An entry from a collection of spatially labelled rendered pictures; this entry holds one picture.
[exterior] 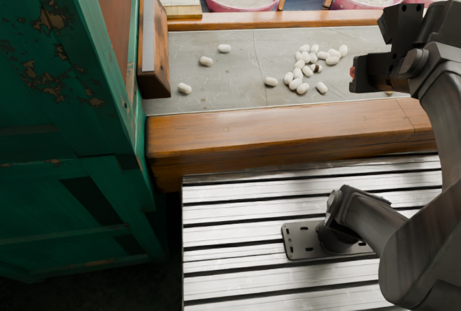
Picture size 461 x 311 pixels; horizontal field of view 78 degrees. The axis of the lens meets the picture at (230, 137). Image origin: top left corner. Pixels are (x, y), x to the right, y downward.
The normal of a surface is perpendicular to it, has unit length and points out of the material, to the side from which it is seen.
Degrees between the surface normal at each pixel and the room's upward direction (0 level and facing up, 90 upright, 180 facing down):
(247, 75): 0
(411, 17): 49
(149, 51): 0
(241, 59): 0
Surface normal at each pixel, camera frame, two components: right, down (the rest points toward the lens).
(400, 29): 0.17, 0.25
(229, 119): 0.07, -0.57
